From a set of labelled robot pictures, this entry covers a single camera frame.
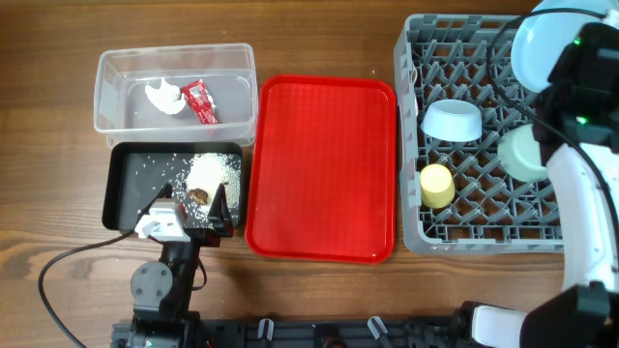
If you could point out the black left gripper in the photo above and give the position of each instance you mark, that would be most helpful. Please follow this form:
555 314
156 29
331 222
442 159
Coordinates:
220 216

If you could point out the food scraps with rice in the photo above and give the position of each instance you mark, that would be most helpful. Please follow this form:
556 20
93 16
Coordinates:
194 178

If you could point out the light blue plate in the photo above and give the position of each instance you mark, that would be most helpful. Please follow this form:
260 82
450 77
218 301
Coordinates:
540 39

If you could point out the mint green bowl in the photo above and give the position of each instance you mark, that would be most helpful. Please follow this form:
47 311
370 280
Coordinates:
520 155

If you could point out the white napkin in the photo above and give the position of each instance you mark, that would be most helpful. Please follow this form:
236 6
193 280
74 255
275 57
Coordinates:
167 98

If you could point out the red ketchup packet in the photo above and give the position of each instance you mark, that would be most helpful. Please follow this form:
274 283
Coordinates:
200 102

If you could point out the light blue small bowl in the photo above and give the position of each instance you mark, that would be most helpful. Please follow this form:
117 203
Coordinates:
453 120

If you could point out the yellow plastic cup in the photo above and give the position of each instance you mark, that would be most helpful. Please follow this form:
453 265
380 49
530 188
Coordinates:
437 186

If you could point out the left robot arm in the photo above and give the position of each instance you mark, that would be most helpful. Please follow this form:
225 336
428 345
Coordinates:
162 289

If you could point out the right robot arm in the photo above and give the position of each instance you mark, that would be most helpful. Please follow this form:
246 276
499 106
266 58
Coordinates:
585 181

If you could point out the black waste tray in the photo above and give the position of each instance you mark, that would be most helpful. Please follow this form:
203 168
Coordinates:
117 215

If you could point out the grey dishwasher rack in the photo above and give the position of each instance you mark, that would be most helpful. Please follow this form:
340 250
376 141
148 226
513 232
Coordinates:
447 56

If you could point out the clear plastic bin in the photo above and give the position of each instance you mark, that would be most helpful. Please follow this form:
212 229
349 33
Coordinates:
123 112

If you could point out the red serving tray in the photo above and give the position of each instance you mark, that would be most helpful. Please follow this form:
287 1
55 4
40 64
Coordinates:
323 175

